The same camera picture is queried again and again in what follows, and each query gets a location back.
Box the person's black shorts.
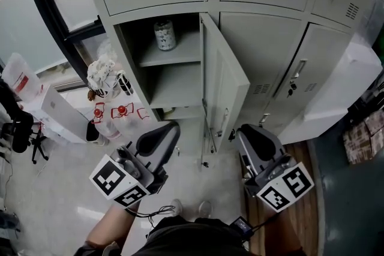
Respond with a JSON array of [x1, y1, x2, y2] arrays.
[[131, 215, 262, 256]]

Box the person's right shoe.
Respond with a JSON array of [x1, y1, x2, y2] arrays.
[[197, 200, 213, 219]]

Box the person's left forearm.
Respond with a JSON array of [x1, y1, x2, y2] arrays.
[[85, 205, 145, 249]]

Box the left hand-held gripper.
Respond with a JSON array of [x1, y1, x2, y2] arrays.
[[89, 122, 181, 208]]

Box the glass jar white contents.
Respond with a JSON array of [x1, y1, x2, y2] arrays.
[[153, 20, 177, 52]]

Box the white water dispenser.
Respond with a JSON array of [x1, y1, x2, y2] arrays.
[[22, 83, 91, 144]]

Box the white refrigerator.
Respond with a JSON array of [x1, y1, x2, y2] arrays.
[[278, 32, 383, 146]]

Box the thin black cable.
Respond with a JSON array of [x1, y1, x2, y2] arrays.
[[125, 205, 176, 219], [250, 214, 278, 233]]

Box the brown patterned cardboard box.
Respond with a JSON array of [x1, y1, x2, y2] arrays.
[[341, 109, 384, 165]]

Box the black thermos bottle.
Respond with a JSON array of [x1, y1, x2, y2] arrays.
[[116, 70, 134, 97]]

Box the person's shoe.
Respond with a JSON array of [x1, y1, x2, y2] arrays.
[[197, 200, 213, 219], [170, 199, 184, 217]]

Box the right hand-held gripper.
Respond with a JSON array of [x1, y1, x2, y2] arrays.
[[236, 125, 315, 213]]

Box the person's left shoe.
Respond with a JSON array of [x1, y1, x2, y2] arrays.
[[170, 199, 184, 217]]

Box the small white trash bin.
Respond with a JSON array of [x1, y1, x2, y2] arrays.
[[85, 119, 106, 147]]

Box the black office chair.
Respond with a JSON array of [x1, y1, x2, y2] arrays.
[[0, 77, 50, 165]]

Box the clear water jug red cap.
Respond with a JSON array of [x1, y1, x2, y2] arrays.
[[110, 102, 142, 141], [136, 106, 157, 124], [91, 101, 121, 140]]

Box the person's grey t-shirt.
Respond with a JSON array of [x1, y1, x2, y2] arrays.
[[73, 241, 121, 256]]

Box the small black screen device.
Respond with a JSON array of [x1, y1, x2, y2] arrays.
[[230, 216, 253, 240]]

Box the large clear dispenser water bottle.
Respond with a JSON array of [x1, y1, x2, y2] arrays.
[[1, 52, 43, 103]]

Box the brown wooden slat platform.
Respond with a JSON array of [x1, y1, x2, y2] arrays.
[[239, 140, 320, 256]]

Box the person's right forearm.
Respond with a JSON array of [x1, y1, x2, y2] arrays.
[[263, 206, 304, 256]]

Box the black window frame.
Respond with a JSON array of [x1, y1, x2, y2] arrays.
[[19, 0, 106, 86]]

